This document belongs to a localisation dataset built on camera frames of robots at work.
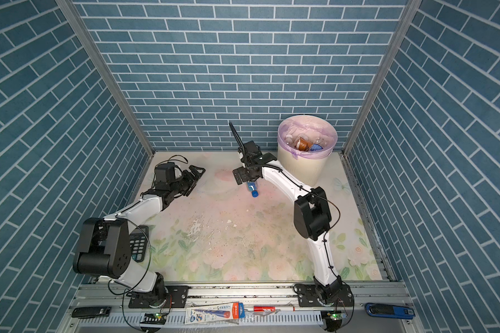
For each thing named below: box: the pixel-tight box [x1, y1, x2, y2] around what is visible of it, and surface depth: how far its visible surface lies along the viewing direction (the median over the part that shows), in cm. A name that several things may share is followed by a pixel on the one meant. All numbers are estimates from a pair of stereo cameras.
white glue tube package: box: [184, 302, 246, 326], surface depth 71 cm
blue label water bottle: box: [309, 143, 324, 152], surface depth 93 cm
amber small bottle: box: [296, 136, 312, 152], surface depth 98 cm
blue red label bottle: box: [247, 181, 260, 198], surface depth 103 cm
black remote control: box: [71, 306, 112, 319], surface depth 69 cm
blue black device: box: [364, 302, 416, 320], surface depth 70 cm
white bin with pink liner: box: [277, 115, 338, 188], surface depth 97 cm
